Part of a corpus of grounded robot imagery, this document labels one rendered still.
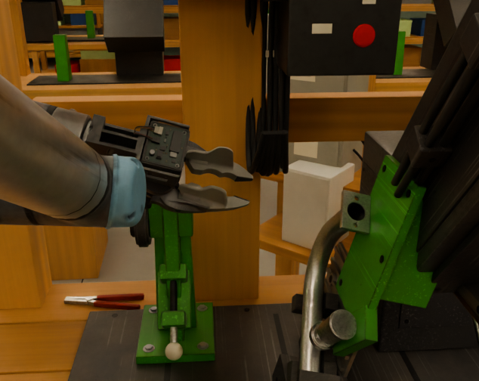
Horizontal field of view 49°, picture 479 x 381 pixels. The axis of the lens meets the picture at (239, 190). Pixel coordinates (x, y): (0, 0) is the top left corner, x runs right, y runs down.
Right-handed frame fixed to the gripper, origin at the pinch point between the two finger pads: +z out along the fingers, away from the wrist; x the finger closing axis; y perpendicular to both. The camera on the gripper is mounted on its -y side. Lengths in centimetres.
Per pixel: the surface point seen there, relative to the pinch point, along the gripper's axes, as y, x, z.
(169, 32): -527, 441, -29
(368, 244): 2.2, -4.1, 17.7
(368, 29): 5.4, 28.1, 14.4
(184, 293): -24.6, -9.5, -1.6
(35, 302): -49, -12, -28
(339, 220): -0.1, -0.7, 14.4
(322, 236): -6.3, -1.1, 14.6
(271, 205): -270, 117, 76
